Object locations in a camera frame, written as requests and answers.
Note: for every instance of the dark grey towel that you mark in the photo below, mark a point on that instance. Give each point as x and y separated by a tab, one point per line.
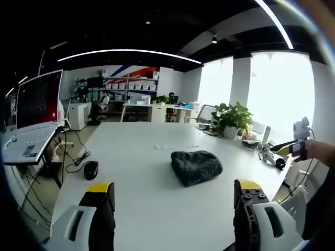
196	167

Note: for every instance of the white open laptop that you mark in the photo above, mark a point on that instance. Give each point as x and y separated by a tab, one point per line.
36	117

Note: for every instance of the person's right hand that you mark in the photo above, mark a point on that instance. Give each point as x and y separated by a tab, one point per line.
314	150

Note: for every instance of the white plastic chair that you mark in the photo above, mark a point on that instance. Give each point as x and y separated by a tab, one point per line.
295	209

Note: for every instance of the black computer mouse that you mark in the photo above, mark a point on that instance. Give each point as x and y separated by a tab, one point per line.
91	170

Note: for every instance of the green plant in white pot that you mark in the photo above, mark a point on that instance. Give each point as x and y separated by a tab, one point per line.
231	117

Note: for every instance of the person's dark clothing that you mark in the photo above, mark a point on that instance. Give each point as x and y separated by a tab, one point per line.
320	204

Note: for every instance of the black laptop stand table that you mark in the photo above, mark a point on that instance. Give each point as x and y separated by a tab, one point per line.
44	167

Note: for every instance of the long ceiling light strip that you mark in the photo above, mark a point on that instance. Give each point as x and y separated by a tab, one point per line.
131	51
277	22

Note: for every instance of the white low cabinet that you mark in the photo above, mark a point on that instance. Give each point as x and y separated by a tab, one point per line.
78	116

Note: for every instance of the black ceiling spot lamp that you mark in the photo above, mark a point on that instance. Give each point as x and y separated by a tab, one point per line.
214	39

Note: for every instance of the small green desk plant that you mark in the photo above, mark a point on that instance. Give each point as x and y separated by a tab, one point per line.
161	99

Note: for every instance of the white office desk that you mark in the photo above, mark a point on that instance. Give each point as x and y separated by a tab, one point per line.
157	108

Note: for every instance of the dark computer monitor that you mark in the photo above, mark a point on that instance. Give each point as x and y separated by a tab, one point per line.
9	112

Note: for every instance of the shelf with white boxes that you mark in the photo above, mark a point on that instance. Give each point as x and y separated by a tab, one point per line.
131	86

